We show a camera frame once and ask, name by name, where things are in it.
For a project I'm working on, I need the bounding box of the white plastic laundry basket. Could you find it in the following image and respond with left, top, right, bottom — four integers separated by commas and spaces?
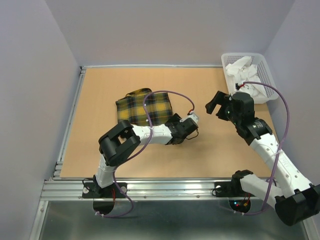
221, 52, 278, 104

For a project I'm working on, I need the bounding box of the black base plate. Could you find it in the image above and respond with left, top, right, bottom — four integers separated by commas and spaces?
210, 179, 256, 198
81, 182, 126, 199

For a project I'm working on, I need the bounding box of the white shirt in basket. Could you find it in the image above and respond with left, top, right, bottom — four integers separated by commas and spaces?
224, 55, 268, 104

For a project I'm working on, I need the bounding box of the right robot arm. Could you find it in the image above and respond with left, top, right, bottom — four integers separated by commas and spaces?
205, 91, 320, 226

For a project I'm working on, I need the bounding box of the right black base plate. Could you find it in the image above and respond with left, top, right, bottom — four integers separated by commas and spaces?
210, 179, 256, 198

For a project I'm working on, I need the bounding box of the aluminium mounting rail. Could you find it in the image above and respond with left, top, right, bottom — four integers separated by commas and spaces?
39, 176, 307, 201

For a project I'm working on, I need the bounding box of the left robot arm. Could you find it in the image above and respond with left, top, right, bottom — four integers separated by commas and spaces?
93, 112, 199, 197

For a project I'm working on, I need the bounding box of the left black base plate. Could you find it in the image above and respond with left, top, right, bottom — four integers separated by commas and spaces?
81, 182, 126, 199

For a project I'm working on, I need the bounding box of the yellow plaid long sleeve shirt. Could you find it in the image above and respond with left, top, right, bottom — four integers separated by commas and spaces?
115, 88, 173, 126

